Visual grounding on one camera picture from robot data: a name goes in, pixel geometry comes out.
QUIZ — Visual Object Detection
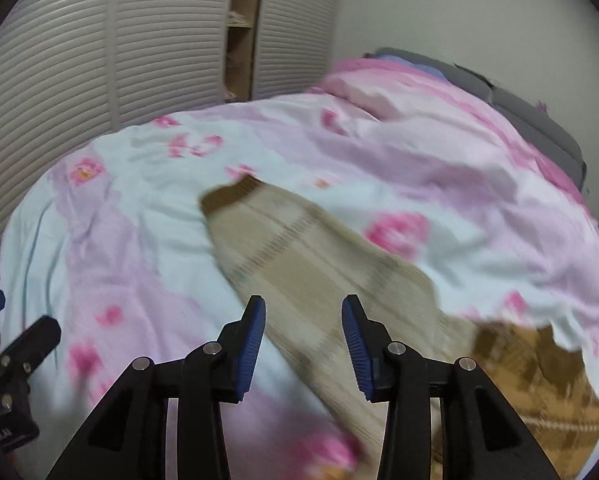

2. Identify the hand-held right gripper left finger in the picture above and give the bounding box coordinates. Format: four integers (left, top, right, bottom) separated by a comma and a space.
46, 294, 266, 480

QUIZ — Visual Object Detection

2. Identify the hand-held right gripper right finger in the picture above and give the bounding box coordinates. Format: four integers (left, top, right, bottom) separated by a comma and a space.
341, 294, 563, 480

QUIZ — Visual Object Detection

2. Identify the brown towel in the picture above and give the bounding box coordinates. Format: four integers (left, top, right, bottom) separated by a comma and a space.
200, 179, 599, 480

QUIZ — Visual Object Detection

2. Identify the white louvered wardrobe door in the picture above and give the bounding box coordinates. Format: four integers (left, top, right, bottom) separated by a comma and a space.
252, 0, 346, 102
112, 0, 236, 128
0, 0, 122, 271

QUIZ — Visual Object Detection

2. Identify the lilac pillow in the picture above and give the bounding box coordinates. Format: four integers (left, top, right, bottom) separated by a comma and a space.
379, 55, 447, 80

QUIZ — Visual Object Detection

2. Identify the wooden wardrobe shelf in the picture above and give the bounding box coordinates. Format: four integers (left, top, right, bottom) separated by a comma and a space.
223, 0, 266, 103

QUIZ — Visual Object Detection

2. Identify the grey padded headboard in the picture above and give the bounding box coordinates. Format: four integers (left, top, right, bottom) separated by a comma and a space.
363, 48, 589, 196

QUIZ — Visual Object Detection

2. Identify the pink floral duvet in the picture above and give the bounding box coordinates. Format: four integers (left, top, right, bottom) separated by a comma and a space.
0, 56, 599, 480

